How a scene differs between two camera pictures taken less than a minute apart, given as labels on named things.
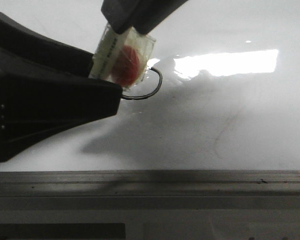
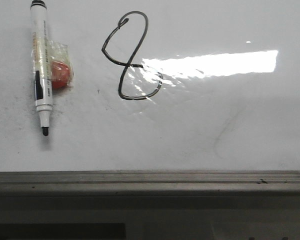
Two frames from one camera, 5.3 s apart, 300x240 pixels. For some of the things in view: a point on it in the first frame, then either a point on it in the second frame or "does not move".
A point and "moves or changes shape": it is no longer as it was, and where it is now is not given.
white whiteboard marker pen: [106, 47] moves or changes shape
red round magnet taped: [130, 58] moves or changes shape
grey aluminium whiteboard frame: [189, 183] does not move
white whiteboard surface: [234, 94] does not move
